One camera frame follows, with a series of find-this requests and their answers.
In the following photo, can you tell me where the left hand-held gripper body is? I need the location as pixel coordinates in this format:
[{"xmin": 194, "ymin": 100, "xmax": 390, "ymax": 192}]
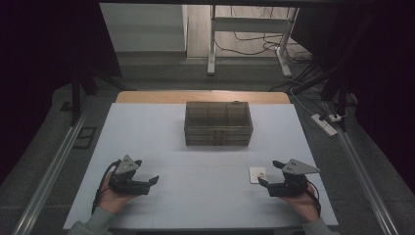
[{"xmin": 108, "ymin": 155, "xmax": 152, "ymax": 196}]

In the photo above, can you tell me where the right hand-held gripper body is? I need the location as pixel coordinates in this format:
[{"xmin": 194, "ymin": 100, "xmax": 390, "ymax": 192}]
[{"xmin": 267, "ymin": 159, "xmax": 321, "ymax": 198}]

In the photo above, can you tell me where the white card with cartoon print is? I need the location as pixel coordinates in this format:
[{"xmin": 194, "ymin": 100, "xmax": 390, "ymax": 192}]
[{"xmin": 249, "ymin": 166, "xmax": 268, "ymax": 185}]

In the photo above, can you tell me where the transparent brown drawer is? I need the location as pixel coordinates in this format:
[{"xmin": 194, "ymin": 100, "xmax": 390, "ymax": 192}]
[
  {"xmin": 184, "ymin": 132, "xmax": 254, "ymax": 141},
  {"xmin": 185, "ymin": 138, "xmax": 254, "ymax": 147},
  {"xmin": 184, "ymin": 125, "xmax": 254, "ymax": 134}
]

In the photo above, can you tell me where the transparent brown drawer box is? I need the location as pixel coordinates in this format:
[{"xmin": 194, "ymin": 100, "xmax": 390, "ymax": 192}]
[{"xmin": 183, "ymin": 101, "xmax": 254, "ymax": 147}]

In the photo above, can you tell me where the person's left hand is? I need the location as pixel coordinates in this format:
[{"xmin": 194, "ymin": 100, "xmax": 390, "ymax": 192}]
[{"xmin": 98, "ymin": 175, "xmax": 136, "ymax": 214}]

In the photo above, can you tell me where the person's right hand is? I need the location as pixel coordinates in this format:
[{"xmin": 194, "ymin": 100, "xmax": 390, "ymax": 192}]
[{"xmin": 282, "ymin": 185, "xmax": 321, "ymax": 223}]

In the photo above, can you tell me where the large black floor plate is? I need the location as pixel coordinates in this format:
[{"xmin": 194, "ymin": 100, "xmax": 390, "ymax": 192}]
[{"xmin": 72, "ymin": 126, "xmax": 98, "ymax": 151}]

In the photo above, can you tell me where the white power strip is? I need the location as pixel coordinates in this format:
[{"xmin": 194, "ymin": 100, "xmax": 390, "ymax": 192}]
[{"xmin": 310, "ymin": 113, "xmax": 339, "ymax": 137}]

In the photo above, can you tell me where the black stand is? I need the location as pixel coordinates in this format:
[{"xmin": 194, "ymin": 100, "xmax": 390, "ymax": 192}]
[
  {"xmin": 320, "ymin": 70, "xmax": 349, "ymax": 132},
  {"xmin": 69, "ymin": 63, "xmax": 100, "ymax": 127}
]

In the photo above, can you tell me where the dark curtain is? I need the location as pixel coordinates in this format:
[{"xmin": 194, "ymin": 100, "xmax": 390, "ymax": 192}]
[
  {"xmin": 0, "ymin": 0, "xmax": 123, "ymax": 185},
  {"xmin": 290, "ymin": 0, "xmax": 415, "ymax": 197}
]

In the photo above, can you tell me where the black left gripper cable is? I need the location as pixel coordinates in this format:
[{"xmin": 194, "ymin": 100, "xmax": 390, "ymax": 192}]
[{"xmin": 91, "ymin": 159, "xmax": 122, "ymax": 214}]

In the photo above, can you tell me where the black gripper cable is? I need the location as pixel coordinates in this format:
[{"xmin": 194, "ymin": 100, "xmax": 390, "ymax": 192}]
[
  {"xmin": 91, "ymin": 159, "xmax": 122, "ymax": 214},
  {"xmin": 306, "ymin": 180, "xmax": 323, "ymax": 217}
]

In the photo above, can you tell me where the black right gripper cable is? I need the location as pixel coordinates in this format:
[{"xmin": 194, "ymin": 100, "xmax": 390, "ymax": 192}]
[{"xmin": 306, "ymin": 180, "xmax": 323, "ymax": 217}]

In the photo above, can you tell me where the white power cable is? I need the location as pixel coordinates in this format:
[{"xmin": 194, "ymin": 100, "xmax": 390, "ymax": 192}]
[{"xmin": 289, "ymin": 87, "xmax": 316, "ymax": 118}]

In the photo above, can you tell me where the metal floor rail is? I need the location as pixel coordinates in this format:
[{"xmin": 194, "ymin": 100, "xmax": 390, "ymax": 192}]
[
  {"xmin": 12, "ymin": 106, "xmax": 90, "ymax": 235},
  {"xmin": 325, "ymin": 102, "xmax": 401, "ymax": 235}
]

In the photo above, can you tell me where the black cable bundle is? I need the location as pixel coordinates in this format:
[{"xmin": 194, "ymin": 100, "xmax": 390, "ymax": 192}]
[{"xmin": 269, "ymin": 62, "xmax": 327, "ymax": 93}]

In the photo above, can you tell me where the black floor cable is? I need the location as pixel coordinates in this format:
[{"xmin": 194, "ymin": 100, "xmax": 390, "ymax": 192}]
[{"xmin": 214, "ymin": 6, "xmax": 312, "ymax": 64}]

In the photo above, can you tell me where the white metal desk frame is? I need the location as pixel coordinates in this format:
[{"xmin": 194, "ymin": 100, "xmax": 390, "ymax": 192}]
[{"xmin": 207, "ymin": 4, "xmax": 300, "ymax": 78}]

